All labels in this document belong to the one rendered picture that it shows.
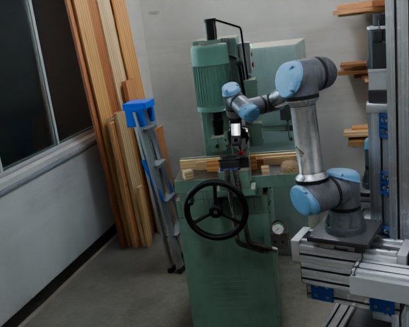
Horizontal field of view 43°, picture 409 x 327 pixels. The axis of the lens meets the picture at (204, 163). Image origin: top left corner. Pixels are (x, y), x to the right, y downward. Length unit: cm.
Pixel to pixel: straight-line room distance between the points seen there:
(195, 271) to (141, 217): 141
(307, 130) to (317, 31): 295
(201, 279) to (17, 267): 119
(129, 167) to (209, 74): 160
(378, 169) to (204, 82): 88
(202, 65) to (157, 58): 265
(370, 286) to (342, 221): 25
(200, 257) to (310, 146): 104
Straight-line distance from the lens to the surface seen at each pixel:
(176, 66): 500
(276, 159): 256
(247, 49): 276
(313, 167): 182
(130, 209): 393
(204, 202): 250
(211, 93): 244
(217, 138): 251
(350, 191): 192
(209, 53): 241
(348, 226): 196
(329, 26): 468
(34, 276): 347
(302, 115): 179
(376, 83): 206
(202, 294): 272
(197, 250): 260
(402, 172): 203
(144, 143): 333
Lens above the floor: 165
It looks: 16 degrees down
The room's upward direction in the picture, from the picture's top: 7 degrees counter-clockwise
